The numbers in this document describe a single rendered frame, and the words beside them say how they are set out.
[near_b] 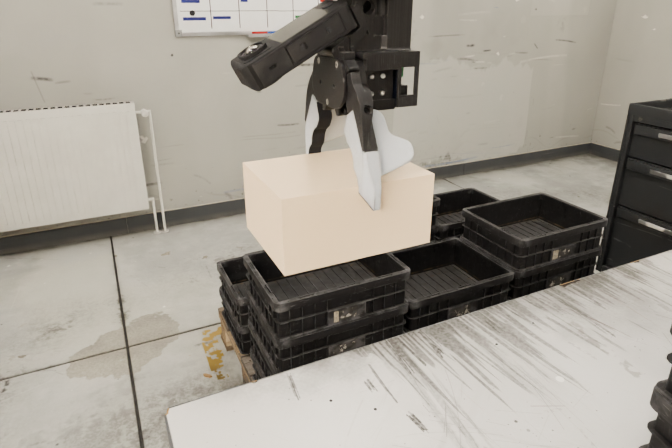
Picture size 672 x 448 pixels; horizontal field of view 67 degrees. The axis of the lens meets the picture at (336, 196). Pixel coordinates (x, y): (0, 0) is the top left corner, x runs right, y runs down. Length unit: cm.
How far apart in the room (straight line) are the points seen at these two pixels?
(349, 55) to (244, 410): 57
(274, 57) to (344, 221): 16
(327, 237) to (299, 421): 41
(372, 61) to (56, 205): 271
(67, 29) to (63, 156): 64
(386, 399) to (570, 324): 42
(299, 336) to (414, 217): 87
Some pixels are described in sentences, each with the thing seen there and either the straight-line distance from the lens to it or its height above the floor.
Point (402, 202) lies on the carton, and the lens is 50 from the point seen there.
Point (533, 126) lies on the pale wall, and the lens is 455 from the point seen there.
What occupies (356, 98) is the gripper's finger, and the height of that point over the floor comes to 120.
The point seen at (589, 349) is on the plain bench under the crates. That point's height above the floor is 70.
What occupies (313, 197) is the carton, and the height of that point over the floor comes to 112.
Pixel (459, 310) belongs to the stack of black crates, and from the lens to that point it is 162.
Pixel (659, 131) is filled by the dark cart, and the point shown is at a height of 81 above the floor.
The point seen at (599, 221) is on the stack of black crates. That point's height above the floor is 59.
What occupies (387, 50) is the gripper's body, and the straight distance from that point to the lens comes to 50.
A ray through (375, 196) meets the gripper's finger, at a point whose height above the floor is 112.
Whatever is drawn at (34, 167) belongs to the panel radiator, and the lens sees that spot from 302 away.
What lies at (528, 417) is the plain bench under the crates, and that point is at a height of 70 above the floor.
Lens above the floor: 128
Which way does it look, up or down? 21 degrees down
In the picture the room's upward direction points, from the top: straight up
